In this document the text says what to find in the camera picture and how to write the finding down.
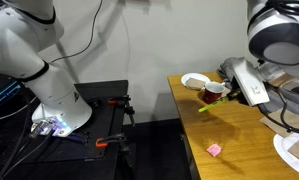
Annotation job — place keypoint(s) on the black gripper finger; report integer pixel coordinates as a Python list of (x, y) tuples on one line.
[(234, 94)]

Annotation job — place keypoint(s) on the green marker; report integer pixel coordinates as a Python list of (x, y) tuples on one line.
[(212, 105)]

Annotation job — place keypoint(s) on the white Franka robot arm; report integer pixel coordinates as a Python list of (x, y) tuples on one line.
[(29, 66)]

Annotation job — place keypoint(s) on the brown napkin beside mug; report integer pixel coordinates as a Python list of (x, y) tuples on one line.
[(226, 90)]

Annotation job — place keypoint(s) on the red mug white interior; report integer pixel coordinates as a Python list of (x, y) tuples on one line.
[(211, 96)]

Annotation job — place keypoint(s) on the grey cloth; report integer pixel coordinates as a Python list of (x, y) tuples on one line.
[(227, 68)]

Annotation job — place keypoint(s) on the brown napkin on small plate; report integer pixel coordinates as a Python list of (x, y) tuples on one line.
[(195, 83)]

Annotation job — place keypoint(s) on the large flat brown napkin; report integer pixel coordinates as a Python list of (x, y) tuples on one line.
[(272, 121)]

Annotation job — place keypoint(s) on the small white paper plate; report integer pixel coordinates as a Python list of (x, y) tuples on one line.
[(189, 77)]

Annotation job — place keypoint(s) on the pink sticky note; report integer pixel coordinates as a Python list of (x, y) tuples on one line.
[(214, 150)]

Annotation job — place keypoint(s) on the large white paper plate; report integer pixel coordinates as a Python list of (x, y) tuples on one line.
[(284, 150)]

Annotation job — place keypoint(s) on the orange black bar clamp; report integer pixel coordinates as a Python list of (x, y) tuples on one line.
[(120, 99), (110, 140)]

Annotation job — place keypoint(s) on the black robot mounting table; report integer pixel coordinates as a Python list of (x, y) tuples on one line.
[(102, 120)]

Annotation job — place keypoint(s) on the dark blue clamp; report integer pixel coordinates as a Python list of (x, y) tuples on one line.
[(79, 137)]

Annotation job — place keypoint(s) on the black box with blue stripes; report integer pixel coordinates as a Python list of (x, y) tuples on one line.
[(2, 91)]

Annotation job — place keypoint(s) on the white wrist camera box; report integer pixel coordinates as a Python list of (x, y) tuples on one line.
[(252, 81)]

